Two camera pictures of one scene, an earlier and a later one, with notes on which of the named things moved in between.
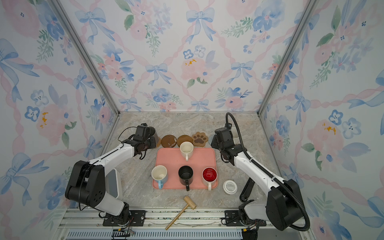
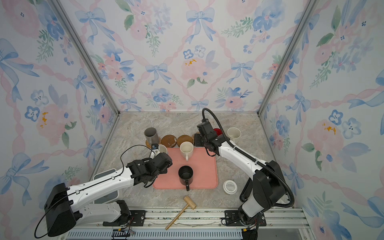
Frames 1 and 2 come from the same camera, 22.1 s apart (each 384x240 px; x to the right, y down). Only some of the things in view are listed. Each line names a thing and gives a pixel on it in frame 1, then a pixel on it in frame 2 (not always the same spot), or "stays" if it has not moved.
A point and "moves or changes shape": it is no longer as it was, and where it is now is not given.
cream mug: x=186 y=150 stays
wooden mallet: x=190 y=203 stays
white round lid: x=230 y=187 stays
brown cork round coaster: x=183 y=138 stays
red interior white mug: x=209 y=176 moves or changes shape
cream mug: x=235 y=133 stays
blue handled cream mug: x=159 y=173 → x=162 y=148
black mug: x=186 y=174 stays
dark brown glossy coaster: x=169 y=141 stays
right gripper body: x=215 y=145 → x=199 y=142
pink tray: x=172 y=160 stays
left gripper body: x=150 y=143 → x=154 y=177
